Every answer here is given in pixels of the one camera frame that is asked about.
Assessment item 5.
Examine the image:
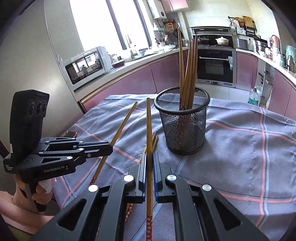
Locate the white ceramic pot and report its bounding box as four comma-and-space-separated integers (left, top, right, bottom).
215, 37, 229, 46

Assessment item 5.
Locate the smartphone with orange edge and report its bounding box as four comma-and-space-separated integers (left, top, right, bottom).
60, 131, 77, 138

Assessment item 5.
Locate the pink forearm sleeve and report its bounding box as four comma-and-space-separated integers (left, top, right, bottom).
1, 191, 53, 235

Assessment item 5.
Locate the black built-in oven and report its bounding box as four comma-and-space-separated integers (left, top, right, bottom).
197, 46, 237, 88

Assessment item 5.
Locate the black camera box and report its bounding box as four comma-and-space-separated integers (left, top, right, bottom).
10, 89, 50, 161

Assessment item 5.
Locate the black mesh utensil holder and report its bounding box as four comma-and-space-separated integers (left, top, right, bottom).
154, 87, 210, 156

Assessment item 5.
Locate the pink wall cabinet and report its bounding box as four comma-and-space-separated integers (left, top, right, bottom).
161, 0, 189, 13

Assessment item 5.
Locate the plaid grey tablecloth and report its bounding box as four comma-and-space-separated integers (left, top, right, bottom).
52, 93, 296, 241

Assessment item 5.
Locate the white microwave oven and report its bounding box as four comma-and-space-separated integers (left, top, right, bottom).
61, 46, 113, 91

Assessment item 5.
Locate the oil bottle on floor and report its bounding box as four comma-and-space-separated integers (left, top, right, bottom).
248, 87, 261, 106

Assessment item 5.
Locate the left hand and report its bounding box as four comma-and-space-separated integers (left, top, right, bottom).
13, 174, 53, 212

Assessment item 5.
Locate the white water heater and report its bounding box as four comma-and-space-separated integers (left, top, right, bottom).
147, 0, 167, 20

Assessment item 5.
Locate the bamboo chopstick in holder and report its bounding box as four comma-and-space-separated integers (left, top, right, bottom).
188, 36, 198, 109
178, 29, 184, 110

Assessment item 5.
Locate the bamboo chopstick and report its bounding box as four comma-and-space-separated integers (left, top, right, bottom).
125, 132, 158, 221
138, 132, 155, 164
188, 36, 198, 109
145, 98, 153, 240
178, 29, 184, 110
89, 101, 138, 186

